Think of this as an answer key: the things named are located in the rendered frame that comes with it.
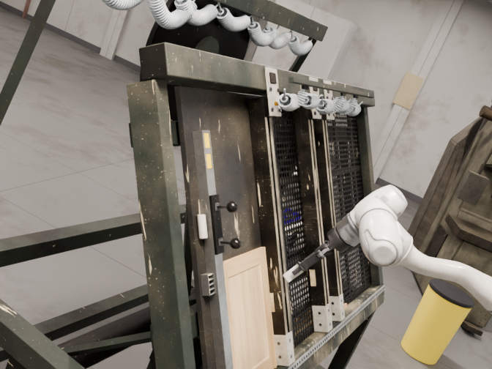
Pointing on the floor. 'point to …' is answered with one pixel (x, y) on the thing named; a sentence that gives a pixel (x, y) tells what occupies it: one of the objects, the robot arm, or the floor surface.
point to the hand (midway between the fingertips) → (293, 272)
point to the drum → (435, 321)
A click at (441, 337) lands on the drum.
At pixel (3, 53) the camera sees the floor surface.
